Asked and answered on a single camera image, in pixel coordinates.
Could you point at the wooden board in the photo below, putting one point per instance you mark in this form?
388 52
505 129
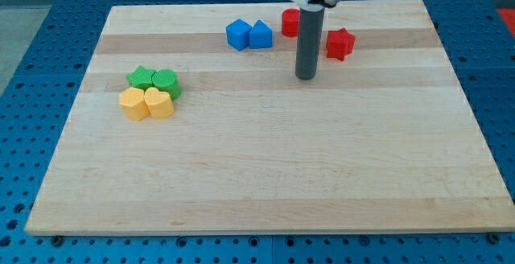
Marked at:
382 142

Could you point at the blue triangular block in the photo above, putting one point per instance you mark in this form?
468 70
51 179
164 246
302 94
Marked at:
260 36

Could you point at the blue cube block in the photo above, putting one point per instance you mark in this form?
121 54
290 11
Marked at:
237 34

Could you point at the green cylinder block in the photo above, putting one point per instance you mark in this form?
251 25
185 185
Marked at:
166 80

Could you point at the yellow heart block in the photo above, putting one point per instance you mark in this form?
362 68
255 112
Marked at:
159 103

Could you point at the red cylinder block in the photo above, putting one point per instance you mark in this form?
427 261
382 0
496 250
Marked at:
290 22

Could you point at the red star block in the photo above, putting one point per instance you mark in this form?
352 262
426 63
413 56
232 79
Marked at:
340 43

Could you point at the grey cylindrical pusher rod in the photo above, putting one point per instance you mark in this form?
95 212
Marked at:
308 43

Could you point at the green star block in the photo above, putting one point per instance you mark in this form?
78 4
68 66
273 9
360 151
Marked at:
141 78

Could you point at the yellow hexagon block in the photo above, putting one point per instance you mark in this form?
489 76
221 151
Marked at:
133 104

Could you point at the red object at edge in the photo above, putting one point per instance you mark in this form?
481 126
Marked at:
508 17

